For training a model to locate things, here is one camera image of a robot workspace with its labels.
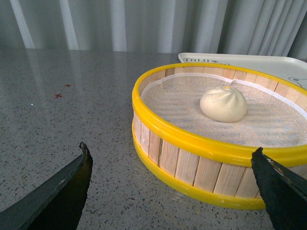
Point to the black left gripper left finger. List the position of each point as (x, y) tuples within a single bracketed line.
[(58, 203)]

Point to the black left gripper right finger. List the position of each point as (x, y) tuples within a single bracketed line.
[(283, 192)]

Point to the white steamed bun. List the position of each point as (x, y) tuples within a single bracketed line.
[(224, 103)]

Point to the cream bear print tray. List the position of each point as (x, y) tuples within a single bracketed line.
[(287, 68)]

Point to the white steamer gauze cloth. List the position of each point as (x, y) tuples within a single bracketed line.
[(270, 121)]

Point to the yellow rimmed bamboo steamer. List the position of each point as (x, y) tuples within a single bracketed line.
[(208, 170)]

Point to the grey pleated curtain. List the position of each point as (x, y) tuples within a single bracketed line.
[(245, 27)]

